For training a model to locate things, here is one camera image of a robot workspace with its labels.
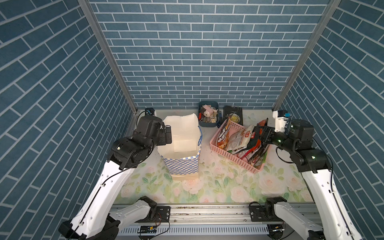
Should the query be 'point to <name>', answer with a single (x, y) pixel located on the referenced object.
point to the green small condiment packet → (264, 158)
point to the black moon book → (234, 113)
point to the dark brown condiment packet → (223, 138)
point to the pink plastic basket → (234, 126)
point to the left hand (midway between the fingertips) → (164, 130)
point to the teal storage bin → (219, 122)
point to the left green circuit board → (148, 229)
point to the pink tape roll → (209, 111)
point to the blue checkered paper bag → (180, 149)
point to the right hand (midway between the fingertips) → (261, 128)
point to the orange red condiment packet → (262, 123)
